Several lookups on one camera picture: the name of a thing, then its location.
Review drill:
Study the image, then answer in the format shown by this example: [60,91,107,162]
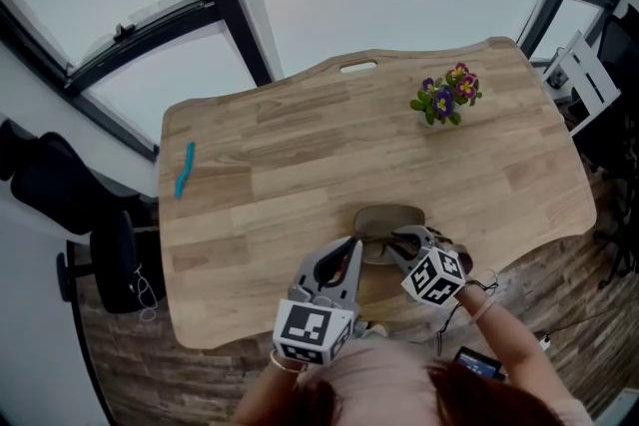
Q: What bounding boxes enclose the thin metal wire loop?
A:
[360,235,401,266]

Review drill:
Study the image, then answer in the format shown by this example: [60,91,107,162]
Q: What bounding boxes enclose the brown glasses case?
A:
[352,204,473,276]

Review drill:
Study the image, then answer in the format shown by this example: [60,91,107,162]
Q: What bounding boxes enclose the teal plastic stick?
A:
[174,141,197,202]

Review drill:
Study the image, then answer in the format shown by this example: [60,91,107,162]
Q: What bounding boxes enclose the white looped cable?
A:
[131,262,160,322]

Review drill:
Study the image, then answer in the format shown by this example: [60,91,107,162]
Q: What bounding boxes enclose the potted purple flowers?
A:
[409,61,484,130]

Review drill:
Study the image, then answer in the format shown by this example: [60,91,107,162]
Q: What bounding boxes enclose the person's right forearm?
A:
[456,282,576,418]

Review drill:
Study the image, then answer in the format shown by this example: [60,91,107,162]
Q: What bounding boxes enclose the thin black gripper cables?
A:
[434,267,500,356]

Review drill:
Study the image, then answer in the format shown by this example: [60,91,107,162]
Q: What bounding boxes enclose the black device with screen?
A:
[450,345,506,384]

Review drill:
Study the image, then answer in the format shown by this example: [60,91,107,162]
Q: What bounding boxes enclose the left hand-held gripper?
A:
[273,236,364,366]

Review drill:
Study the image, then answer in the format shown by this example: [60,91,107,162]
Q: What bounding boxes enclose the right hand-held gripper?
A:
[386,224,468,308]

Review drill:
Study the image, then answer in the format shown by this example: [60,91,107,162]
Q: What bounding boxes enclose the white wooden chair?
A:
[542,30,623,137]

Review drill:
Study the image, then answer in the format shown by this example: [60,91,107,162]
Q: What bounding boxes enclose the person's left forearm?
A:
[233,347,312,426]

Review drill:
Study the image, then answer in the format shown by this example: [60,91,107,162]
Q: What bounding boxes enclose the gold bangle bracelet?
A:
[269,347,309,375]

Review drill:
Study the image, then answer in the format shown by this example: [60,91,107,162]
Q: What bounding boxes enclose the pink wrist band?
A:
[468,297,499,326]

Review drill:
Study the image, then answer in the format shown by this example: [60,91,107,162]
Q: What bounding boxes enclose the person's light top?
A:
[293,337,596,426]

